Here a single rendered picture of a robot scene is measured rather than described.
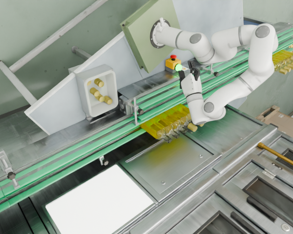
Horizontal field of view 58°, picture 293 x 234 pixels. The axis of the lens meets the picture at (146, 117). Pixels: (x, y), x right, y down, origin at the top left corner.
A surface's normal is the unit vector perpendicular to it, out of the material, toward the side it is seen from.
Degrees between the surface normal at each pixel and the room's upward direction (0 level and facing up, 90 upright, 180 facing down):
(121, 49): 0
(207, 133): 90
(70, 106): 0
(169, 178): 90
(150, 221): 90
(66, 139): 90
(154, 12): 4
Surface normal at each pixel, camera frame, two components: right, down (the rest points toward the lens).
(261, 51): -0.47, -0.12
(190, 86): -0.85, 0.01
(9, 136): -0.02, -0.79
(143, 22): 0.66, 0.40
